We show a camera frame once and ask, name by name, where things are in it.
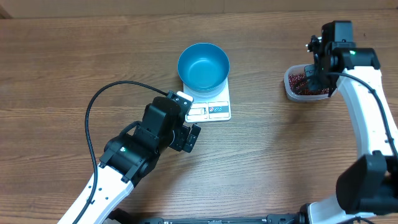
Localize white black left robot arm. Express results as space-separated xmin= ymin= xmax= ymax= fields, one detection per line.
xmin=59 ymin=91 xmax=200 ymax=223

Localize red adzuki beans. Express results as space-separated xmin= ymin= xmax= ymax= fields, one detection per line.
xmin=288 ymin=73 xmax=329 ymax=96

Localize clear plastic food container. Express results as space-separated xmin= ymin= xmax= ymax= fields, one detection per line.
xmin=284 ymin=64 xmax=336 ymax=102

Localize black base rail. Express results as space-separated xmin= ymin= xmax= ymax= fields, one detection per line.
xmin=103 ymin=208 xmax=309 ymax=224

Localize white digital kitchen scale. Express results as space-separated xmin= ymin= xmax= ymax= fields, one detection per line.
xmin=183 ymin=79 xmax=232 ymax=123

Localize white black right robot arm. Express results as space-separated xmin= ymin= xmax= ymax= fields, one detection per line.
xmin=302 ymin=21 xmax=397 ymax=223

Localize teal blue bowl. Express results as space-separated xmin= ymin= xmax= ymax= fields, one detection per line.
xmin=177 ymin=42 xmax=231 ymax=92

